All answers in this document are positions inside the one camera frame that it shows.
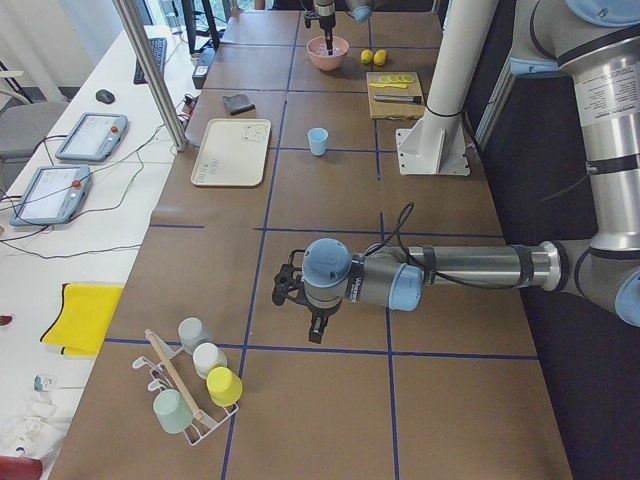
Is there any white wire cup rack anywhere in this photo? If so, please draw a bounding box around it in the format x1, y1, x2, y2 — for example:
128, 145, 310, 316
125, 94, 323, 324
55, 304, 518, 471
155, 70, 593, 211
132, 345, 240, 446

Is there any aluminium frame post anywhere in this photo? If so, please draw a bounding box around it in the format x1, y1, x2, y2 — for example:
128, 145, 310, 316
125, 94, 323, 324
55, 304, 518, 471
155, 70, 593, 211
113, 0, 188, 152

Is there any teach pendant tablet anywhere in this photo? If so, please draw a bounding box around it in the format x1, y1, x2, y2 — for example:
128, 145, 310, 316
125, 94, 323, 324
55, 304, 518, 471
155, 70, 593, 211
10, 165, 92, 226
55, 112, 129, 162

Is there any black keyboard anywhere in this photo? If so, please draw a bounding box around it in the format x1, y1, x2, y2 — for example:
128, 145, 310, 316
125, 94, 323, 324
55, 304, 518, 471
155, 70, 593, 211
132, 37, 169, 85

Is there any yellow plastic cup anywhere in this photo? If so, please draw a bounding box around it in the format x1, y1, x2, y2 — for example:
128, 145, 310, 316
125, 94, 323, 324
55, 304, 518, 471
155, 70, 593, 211
206, 366, 243, 407

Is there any white plastic cup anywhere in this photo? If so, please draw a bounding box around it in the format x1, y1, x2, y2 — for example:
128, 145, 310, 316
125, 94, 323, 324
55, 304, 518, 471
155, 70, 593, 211
192, 342, 228, 380

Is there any yellow cloth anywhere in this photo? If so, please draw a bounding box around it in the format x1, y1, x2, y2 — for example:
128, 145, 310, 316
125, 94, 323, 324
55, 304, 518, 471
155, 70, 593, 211
40, 283, 123, 357

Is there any pile of clear ice cubes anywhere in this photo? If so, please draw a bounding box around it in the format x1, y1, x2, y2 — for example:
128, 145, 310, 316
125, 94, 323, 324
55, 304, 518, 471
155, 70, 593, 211
308, 40, 343, 57

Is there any wooden rack handle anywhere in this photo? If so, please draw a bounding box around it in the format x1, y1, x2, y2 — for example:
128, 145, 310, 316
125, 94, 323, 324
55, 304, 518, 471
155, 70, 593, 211
145, 329, 204, 421

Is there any yellow plastic knife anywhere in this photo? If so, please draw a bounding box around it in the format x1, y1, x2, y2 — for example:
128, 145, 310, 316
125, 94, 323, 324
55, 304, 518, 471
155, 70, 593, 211
368, 82, 409, 90

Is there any light blue plastic cup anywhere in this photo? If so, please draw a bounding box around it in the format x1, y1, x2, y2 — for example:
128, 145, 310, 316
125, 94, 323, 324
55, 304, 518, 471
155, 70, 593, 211
307, 127, 329, 156

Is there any yellow lemon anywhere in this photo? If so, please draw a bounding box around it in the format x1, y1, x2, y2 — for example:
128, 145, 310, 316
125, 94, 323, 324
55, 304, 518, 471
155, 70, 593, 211
373, 49, 389, 67
360, 49, 374, 65

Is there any steel tube with black cap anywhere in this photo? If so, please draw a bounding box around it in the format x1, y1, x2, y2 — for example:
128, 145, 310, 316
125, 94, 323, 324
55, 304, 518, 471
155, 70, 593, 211
373, 94, 422, 105

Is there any pink plastic bowl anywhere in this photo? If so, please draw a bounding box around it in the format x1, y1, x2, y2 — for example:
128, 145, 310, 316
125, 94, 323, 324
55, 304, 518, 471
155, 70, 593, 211
306, 36, 350, 71

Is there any mint green plastic cup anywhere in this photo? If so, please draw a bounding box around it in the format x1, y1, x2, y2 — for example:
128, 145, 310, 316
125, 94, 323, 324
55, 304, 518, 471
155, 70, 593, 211
153, 389, 192, 434

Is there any black computer mouse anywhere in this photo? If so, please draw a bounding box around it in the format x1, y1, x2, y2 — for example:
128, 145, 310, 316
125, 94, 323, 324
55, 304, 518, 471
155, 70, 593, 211
95, 89, 115, 105

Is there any grey folded cloth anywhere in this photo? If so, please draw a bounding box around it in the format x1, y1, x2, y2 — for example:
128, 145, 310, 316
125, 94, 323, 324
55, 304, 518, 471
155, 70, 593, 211
222, 93, 255, 116

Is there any grey plastic cup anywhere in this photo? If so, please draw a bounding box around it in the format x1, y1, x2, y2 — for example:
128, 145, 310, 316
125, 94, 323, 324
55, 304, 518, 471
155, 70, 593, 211
178, 317, 213, 355

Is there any cream bear serving tray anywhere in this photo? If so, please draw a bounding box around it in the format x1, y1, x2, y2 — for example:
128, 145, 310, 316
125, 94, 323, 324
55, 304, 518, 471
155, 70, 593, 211
190, 118, 271, 187

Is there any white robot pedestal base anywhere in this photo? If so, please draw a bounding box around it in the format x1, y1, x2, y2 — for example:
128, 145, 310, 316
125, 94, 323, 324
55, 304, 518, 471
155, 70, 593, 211
396, 0, 498, 176

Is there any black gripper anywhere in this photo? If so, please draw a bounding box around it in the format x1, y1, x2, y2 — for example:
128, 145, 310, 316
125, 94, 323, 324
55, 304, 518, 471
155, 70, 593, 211
306, 295, 343, 344
322, 16, 334, 56

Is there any wooden cutting board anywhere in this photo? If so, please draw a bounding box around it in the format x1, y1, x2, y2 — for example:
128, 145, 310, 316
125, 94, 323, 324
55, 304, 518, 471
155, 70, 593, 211
366, 72, 425, 119

